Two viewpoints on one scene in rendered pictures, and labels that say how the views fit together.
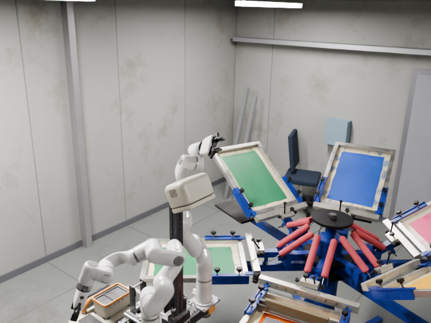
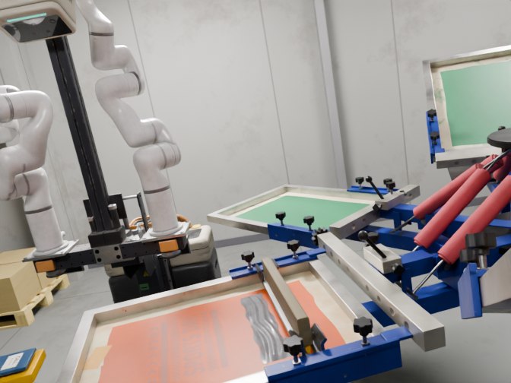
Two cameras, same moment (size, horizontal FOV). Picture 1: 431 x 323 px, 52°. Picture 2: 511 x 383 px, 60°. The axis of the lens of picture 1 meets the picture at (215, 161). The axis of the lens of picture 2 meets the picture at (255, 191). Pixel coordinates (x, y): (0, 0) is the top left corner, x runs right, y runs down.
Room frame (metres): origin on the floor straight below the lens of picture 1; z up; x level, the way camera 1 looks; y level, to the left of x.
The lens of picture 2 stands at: (1.65, -1.42, 1.60)
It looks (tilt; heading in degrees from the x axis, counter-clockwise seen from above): 14 degrees down; 54
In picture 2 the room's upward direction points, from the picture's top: 10 degrees counter-clockwise
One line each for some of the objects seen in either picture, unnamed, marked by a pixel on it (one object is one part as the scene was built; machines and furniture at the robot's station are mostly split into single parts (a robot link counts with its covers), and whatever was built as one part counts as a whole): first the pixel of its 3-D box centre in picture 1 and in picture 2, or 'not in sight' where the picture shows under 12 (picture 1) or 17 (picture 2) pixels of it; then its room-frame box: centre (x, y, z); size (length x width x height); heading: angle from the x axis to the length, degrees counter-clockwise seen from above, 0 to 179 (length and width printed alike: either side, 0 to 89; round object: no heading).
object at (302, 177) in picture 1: (301, 173); not in sight; (6.07, -1.26, 0.57); 0.66 x 0.63 x 1.14; 51
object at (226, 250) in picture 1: (213, 248); (321, 194); (3.02, 0.00, 1.05); 1.08 x 0.61 x 0.23; 93
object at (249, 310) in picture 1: (256, 302); (274, 270); (2.47, -0.29, 0.98); 0.30 x 0.05 x 0.07; 153
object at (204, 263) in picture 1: (204, 266); (153, 167); (2.28, 0.05, 1.37); 0.13 x 0.10 x 0.16; 8
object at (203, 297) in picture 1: (202, 288); (162, 209); (2.28, 0.06, 1.21); 0.16 x 0.13 x 0.15; 52
